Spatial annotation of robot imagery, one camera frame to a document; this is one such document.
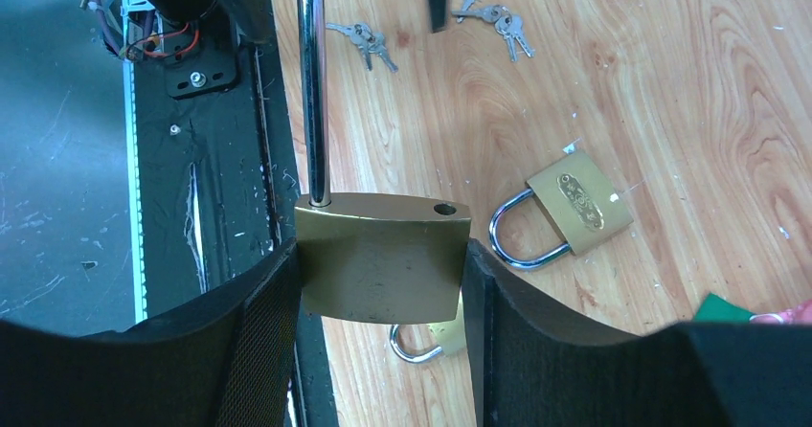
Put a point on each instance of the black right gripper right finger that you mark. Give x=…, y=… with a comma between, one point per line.
x=536, y=362

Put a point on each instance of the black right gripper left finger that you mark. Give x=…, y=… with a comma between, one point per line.
x=224, y=358

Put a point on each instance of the small key bunch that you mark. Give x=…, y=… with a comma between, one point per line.
x=368, y=43
x=508, y=25

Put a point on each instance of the small brass padlock with key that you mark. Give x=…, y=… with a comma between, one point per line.
x=369, y=257

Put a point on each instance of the small loose key bunch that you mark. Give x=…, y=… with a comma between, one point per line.
x=508, y=25

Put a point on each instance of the green t-shirt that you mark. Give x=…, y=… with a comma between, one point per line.
x=715, y=309

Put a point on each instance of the pink printed shirt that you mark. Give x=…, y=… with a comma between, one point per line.
x=797, y=315

